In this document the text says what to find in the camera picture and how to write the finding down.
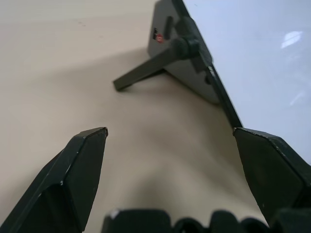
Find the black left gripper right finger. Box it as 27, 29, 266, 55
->
232, 127, 311, 229

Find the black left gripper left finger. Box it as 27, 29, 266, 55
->
0, 127, 109, 233

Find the black-framed whiteboard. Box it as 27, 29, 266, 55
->
147, 0, 311, 168

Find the black whiteboard stand leg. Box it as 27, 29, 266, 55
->
112, 16, 202, 93

